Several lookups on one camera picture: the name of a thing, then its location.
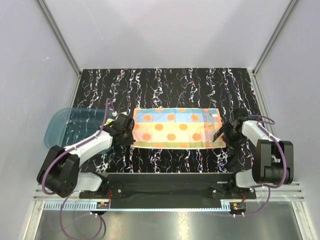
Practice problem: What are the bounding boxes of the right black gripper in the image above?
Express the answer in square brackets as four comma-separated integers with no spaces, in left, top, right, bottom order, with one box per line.
[213,121,247,155]

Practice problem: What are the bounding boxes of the orange blue dotted towel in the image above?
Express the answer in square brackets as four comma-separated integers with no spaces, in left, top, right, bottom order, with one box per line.
[132,108,226,150]

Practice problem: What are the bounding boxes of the blue transparent plastic bin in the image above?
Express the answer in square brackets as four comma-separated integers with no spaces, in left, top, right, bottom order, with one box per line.
[44,108,105,149]

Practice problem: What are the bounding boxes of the yellow white patterned towel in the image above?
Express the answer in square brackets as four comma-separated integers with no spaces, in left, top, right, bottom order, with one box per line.
[104,118,115,126]

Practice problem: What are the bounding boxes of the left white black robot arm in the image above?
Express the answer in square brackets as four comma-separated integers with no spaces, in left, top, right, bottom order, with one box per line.
[37,126,134,198]

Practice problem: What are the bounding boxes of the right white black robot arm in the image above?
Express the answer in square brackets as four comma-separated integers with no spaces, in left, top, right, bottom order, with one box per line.
[213,116,294,199]

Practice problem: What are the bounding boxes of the black marble pattern mat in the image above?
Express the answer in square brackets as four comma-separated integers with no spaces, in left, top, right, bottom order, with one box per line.
[72,68,261,174]

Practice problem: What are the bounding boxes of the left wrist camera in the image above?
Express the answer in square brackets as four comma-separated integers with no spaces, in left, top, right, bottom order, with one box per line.
[113,113,135,131]

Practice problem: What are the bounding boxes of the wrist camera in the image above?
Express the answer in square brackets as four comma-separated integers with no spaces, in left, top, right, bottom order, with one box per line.
[113,113,135,131]
[232,107,249,121]

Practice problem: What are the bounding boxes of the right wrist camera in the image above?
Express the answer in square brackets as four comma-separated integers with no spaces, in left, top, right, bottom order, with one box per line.
[232,107,249,121]

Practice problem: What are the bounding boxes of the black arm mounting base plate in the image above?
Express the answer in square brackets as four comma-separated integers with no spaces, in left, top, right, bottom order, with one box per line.
[79,173,257,200]

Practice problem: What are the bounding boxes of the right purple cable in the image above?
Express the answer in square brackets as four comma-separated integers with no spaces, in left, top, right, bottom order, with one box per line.
[231,114,288,216]

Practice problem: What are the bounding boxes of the purple cable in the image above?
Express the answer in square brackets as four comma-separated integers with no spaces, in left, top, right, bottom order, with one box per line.
[231,114,288,216]
[41,97,117,238]

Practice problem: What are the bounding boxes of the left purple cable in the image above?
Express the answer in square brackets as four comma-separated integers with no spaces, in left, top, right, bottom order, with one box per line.
[41,97,117,238]

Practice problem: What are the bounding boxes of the grey slotted cable duct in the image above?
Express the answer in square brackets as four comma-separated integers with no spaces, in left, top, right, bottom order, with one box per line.
[44,200,231,212]

